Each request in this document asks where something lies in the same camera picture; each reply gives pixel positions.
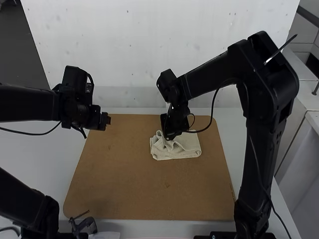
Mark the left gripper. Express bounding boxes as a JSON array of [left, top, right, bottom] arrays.
[[85, 105, 112, 131]]

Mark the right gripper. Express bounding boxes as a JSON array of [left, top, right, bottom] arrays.
[[160, 102, 191, 141]]

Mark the pale towel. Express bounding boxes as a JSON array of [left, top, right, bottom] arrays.
[[149, 129, 202, 161]]

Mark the cork mat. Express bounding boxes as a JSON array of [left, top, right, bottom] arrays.
[[63, 114, 236, 222]]

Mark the black clamp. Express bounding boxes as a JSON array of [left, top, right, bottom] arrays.
[[68, 209, 98, 235]]

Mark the black cable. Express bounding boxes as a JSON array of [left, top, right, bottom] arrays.
[[0, 120, 62, 136], [187, 77, 241, 133], [268, 191, 292, 239]]

